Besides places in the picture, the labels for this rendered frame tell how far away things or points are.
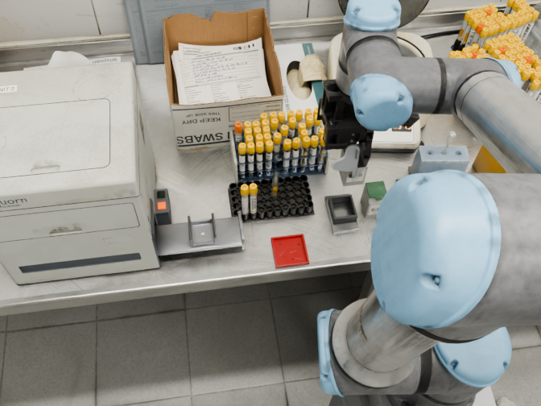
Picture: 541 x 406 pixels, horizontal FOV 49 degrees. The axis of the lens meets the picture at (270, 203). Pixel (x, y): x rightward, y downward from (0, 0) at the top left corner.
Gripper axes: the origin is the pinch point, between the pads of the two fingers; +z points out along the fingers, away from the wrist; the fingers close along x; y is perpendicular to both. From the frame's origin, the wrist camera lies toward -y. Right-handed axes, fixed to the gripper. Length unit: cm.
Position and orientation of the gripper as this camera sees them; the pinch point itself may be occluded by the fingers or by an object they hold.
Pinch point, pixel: (353, 160)
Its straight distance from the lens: 111.7
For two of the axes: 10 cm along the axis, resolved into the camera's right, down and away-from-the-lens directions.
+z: -0.2, 5.6, 8.3
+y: -9.9, 1.1, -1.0
